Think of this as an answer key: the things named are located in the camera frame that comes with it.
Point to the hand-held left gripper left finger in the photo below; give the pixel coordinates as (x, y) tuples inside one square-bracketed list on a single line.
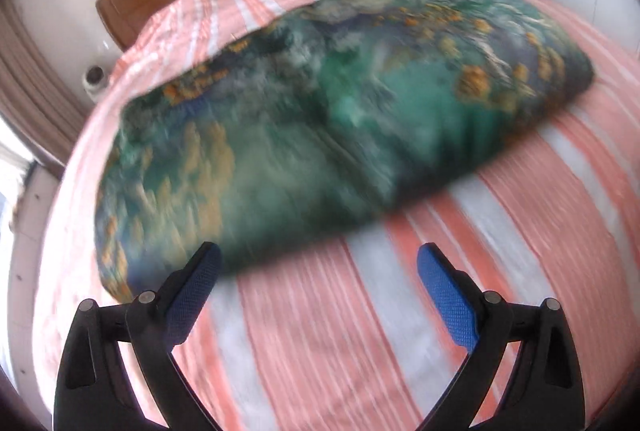
[(192, 291)]

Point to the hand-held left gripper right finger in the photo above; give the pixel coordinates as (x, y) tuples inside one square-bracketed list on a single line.
[(447, 293)]

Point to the green landscape print padded jacket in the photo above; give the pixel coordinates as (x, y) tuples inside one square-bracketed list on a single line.
[(350, 111)]

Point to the pink striped bed sheet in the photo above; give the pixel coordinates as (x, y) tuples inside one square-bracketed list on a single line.
[(325, 336)]

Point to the white window bench cabinet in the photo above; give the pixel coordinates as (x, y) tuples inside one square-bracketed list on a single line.
[(32, 236)]

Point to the window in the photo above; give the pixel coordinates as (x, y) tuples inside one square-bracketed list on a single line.
[(12, 161)]

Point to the small white round fan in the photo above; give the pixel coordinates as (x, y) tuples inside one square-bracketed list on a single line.
[(96, 78)]

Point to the beige curtain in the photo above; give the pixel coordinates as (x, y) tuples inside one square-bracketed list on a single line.
[(35, 86)]

